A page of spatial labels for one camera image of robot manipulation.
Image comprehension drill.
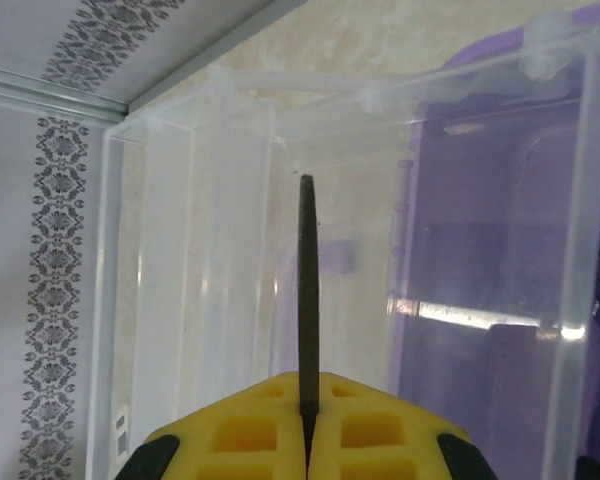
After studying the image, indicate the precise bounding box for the aluminium frame post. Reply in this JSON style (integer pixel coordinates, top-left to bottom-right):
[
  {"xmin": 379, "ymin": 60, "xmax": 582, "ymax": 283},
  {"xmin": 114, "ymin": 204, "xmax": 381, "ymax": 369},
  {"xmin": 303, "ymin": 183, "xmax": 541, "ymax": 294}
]
[{"xmin": 0, "ymin": 64, "xmax": 129, "ymax": 126}]

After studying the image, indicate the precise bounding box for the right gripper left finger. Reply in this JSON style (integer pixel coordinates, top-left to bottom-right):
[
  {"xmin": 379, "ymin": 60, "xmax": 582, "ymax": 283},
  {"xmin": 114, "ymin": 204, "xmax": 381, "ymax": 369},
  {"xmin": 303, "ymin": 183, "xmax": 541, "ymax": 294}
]
[{"xmin": 114, "ymin": 371, "xmax": 310, "ymax": 480}]

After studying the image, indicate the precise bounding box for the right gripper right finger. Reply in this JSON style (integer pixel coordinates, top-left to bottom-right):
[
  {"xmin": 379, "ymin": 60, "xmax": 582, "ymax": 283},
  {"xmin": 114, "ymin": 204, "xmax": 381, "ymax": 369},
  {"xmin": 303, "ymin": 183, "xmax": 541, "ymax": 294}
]
[{"xmin": 311, "ymin": 371, "xmax": 501, "ymax": 480}]

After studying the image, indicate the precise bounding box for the short aluminium frame rail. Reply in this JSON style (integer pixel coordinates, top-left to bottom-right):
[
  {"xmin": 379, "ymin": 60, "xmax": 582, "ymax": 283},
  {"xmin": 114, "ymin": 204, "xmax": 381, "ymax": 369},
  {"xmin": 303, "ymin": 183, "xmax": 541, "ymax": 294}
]
[{"xmin": 122, "ymin": 0, "xmax": 311, "ymax": 116}]

